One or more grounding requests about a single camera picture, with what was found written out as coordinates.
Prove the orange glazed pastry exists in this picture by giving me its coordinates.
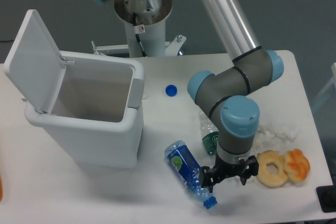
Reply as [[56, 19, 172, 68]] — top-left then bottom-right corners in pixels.
[[283, 148, 310, 183]]

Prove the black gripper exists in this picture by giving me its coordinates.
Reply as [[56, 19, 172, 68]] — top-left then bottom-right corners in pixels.
[[200, 154, 259, 193]]

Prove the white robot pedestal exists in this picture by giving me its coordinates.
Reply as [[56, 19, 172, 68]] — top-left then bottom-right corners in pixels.
[[92, 0, 186, 58]]

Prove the orange object at edge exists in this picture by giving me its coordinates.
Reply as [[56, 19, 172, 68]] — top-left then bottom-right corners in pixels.
[[0, 175, 3, 201]]

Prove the white trash bin lid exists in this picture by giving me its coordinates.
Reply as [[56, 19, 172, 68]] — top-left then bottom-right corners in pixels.
[[4, 9, 74, 113]]

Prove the small crumpled white tissue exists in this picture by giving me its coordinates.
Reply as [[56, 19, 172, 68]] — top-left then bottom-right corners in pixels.
[[234, 175, 256, 186]]

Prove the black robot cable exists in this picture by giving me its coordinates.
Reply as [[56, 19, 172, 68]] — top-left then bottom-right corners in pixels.
[[132, 13, 148, 58]]

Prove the white trash bin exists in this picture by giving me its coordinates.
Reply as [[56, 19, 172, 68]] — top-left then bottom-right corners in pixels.
[[25, 51, 144, 168]]

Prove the black device at edge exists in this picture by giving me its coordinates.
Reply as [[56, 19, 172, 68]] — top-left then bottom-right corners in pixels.
[[316, 185, 335, 213]]

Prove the blue label plastic bottle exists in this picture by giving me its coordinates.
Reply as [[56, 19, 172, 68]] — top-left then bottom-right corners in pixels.
[[164, 140, 217, 209]]

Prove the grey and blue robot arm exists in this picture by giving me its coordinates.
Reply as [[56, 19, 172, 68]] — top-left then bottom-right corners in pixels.
[[95, 0, 284, 189]]

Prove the green label plastic bottle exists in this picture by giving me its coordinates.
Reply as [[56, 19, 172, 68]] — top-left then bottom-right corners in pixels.
[[198, 112, 219, 156]]

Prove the plain ring donut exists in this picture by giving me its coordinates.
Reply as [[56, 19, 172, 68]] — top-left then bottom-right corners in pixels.
[[257, 151, 288, 188]]

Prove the large crumpled white tissue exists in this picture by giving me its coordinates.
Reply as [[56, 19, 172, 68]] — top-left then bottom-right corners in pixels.
[[251, 122, 299, 155]]

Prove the white frame at right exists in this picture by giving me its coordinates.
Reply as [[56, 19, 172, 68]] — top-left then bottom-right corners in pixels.
[[311, 62, 335, 114]]

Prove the blue bottle cap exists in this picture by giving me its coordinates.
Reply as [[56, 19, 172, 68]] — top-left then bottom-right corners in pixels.
[[165, 84, 177, 97]]

